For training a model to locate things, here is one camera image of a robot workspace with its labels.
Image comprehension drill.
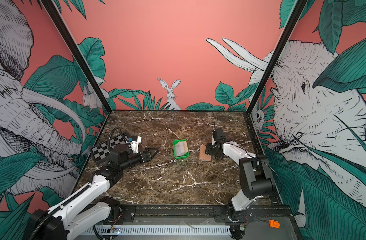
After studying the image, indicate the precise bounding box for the tan leather card holder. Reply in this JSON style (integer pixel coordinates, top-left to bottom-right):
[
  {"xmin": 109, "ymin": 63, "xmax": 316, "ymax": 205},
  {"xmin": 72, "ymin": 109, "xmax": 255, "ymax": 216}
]
[{"xmin": 199, "ymin": 145, "xmax": 211, "ymax": 162}]

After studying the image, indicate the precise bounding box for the green plastic card tray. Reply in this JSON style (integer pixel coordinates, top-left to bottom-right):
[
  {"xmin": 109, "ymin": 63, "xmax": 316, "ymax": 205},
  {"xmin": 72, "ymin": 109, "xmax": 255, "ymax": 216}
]
[{"xmin": 173, "ymin": 139, "xmax": 189, "ymax": 160}]

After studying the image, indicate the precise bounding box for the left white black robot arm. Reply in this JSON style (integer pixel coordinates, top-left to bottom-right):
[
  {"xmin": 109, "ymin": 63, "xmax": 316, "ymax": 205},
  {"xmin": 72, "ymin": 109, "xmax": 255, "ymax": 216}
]
[{"xmin": 23, "ymin": 144, "xmax": 159, "ymax": 240}]

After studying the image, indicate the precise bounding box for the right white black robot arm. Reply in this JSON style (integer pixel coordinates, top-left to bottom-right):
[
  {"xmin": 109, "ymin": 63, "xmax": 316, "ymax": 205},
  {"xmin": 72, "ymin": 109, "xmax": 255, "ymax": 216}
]
[{"xmin": 205, "ymin": 141, "xmax": 276, "ymax": 223}]

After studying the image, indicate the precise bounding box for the black white checkerboard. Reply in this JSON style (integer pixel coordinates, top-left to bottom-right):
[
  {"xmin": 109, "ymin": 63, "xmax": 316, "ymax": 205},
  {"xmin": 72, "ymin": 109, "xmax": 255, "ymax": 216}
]
[{"xmin": 89, "ymin": 133, "xmax": 130, "ymax": 163}]

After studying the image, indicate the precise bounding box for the orange connector block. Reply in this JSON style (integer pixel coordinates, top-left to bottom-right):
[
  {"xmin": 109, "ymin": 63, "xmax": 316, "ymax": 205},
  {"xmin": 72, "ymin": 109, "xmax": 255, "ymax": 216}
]
[{"xmin": 269, "ymin": 220, "xmax": 280, "ymax": 229}]

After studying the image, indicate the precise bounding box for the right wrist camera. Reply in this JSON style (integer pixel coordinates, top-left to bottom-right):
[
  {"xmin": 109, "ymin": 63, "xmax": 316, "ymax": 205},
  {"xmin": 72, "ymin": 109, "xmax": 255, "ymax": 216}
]
[{"xmin": 212, "ymin": 128, "xmax": 226, "ymax": 144}]

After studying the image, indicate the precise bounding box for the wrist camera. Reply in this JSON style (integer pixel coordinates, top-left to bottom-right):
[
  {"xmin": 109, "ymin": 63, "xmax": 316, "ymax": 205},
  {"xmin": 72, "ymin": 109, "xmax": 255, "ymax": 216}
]
[
  {"xmin": 212, "ymin": 128, "xmax": 226, "ymax": 144},
  {"xmin": 128, "ymin": 136, "xmax": 142, "ymax": 154}
]

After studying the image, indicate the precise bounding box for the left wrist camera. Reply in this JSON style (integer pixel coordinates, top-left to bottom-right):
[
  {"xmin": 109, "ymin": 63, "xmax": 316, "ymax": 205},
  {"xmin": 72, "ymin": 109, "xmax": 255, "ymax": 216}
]
[{"xmin": 128, "ymin": 136, "xmax": 142, "ymax": 154}]

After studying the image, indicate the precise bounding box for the white slotted cable duct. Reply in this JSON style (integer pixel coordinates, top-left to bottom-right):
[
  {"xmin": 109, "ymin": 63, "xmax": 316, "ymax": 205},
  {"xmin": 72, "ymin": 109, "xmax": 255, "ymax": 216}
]
[{"xmin": 95, "ymin": 225, "xmax": 231, "ymax": 237}]

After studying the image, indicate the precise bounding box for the black mounting rail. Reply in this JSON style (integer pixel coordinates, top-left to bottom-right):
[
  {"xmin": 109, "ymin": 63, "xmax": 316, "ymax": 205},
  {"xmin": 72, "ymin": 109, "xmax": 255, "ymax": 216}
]
[{"xmin": 117, "ymin": 205, "xmax": 293, "ymax": 224}]

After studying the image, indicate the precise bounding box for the right black frame post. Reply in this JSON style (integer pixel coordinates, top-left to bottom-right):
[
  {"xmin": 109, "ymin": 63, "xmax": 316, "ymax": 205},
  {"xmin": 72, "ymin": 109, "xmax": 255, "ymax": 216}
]
[{"xmin": 246, "ymin": 0, "xmax": 307, "ymax": 115}]

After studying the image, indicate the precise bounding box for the black frame post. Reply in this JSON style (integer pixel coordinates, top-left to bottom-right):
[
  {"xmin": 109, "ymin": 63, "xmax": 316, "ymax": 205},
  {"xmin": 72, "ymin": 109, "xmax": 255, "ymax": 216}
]
[
  {"xmin": 41, "ymin": 0, "xmax": 112, "ymax": 115},
  {"xmin": 246, "ymin": 0, "xmax": 307, "ymax": 115}
]

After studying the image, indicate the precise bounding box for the left black frame post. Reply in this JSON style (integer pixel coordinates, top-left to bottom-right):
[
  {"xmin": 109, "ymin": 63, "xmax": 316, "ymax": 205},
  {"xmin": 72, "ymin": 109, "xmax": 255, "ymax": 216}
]
[{"xmin": 41, "ymin": 0, "xmax": 112, "ymax": 115}]

